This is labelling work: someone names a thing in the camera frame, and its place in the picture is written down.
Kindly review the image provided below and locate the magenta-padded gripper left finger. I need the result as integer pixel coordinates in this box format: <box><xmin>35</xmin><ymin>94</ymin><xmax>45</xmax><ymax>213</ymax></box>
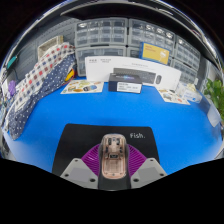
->
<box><xmin>59</xmin><ymin>143</ymin><xmax>103</xmax><ymax>190</ymax></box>

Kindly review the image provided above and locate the red blue checked cloth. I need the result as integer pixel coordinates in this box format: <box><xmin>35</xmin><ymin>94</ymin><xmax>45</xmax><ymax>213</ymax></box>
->
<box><xmin>14</xmin><ymin>42</ymin><xmax>76</xmax><ymax>113</ymax></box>

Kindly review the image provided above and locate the beige storage basket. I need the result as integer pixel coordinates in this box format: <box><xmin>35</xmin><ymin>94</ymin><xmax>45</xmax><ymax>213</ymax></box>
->
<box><xmin>37</xmin><ymin>35</ymin><xmax>64</xmax><ymax>60</ymax></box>

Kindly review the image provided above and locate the dark wall shelf unit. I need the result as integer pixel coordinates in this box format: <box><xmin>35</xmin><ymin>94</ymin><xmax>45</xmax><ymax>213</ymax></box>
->
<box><xmin>59</xmin><ymin>2</ymin><xmax>188</xmax><ymax>22</ymax></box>

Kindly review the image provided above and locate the small black box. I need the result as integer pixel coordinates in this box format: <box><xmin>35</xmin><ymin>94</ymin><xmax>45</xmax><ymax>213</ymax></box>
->
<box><xmin>108</xmin><ymin>72</ymin><xmax>143</xmax><ymax>94</ymax></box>

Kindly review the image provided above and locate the green plant in white pot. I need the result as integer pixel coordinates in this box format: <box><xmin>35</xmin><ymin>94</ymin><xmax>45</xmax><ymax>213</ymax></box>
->
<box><xmin>203</xmin><ymin>77</ymin><xmax>224</xmax><ymax>134</ymax></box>

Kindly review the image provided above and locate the white keyboard packaging box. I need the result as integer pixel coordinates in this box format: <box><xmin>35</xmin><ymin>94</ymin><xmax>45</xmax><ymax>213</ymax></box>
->
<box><xmin>84</xmin><ymin>55</ymin><xmax>183</xmax><ymax>92</ymax></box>

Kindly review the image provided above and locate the yellow card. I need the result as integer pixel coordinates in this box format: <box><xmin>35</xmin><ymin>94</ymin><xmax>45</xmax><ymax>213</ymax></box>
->
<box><xmin>139</xmin><ymin>41</ymin><xmax>171</xmax><ymax>65</ymax></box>

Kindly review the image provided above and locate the black mouse pad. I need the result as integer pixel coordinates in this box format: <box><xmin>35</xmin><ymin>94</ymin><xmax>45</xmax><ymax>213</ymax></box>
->
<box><xmin>52</xmin><ymin>123</ymin><xmax>160</xmax><ymax>177</ymax></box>

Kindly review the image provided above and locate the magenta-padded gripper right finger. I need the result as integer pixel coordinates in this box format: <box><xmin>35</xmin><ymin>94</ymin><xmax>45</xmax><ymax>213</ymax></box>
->
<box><xmin>125</xmin><ymin>143</ymin><xmax>168</xmax><ymax>190</ymax></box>

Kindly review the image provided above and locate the navy dotted cloth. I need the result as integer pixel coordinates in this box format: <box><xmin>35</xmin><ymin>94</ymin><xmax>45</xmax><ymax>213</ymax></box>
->
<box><xmin>7</xmin><ymin>54</ymin><xmax>77</xmax><ymax>141</ymax></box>

